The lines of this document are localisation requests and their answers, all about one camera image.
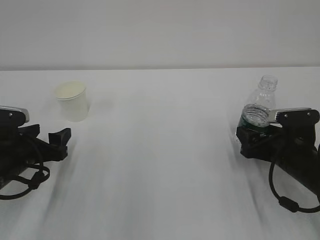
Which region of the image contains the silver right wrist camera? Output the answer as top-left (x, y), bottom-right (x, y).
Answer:
top-left (265, 107), bottom-right (320, 148)

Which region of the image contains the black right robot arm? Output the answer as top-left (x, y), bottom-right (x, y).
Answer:
top-left (236, 125), bottom-right (320, 196)

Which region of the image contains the white paper cup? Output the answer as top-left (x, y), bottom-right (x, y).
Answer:
top-left (54, 81), bottom-right (89, 122)

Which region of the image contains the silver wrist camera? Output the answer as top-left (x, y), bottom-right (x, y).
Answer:
top-left (0, 105), bottom-right (30, 129)
top-left (265, 107), bottom-right (320, 148)

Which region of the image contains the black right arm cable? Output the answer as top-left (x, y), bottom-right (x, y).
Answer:
top-left (268, 147), bottom-right (320, 214)

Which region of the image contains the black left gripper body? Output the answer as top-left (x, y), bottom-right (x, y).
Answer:
top-left (0, 128), bottom-right (68, 175)

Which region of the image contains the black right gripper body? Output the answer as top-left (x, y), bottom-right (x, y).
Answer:
top-left (240, 125), bottom-right (320, 164)

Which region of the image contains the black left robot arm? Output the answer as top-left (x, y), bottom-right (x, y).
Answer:
top-left (0, 124), bottom-right (72, 200)

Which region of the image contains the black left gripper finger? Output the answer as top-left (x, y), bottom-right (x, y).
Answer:
top-left (18, 124), bottom-right (40, 137)
top-left (48, 128), bottom-right (72, 147)

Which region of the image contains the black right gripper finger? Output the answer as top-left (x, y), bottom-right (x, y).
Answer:
top-left (236, 126), bottom-right (267, 148)

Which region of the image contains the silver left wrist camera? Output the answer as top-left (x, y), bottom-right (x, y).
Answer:
top-left (0, 105), bottom-right (30, 129)

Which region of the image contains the clear plastic water bottle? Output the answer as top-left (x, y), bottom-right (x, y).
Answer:
top-left (237, 75), bottom-right (278, 137)

